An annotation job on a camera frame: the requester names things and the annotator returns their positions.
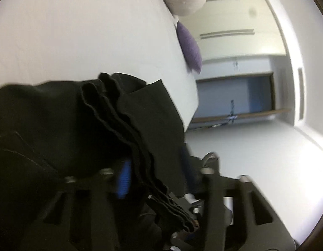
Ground white wardrobe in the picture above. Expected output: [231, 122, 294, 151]
[178, 0, 287, 62]

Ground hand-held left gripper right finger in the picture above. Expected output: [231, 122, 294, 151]
[180, 149, 296, 251]

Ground brown door frame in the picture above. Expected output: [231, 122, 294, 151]
[190, 72, 291, 126]

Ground purple cushion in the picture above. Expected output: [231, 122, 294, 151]
[176, 20, 203, 74]

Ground black pants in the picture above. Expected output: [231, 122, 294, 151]
[0, 72, 204, 251]

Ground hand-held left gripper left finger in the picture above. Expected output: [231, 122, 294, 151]
[20, 160, 141, 251]

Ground white bed mattress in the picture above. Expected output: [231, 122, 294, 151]
[0, 0, 200, 131]

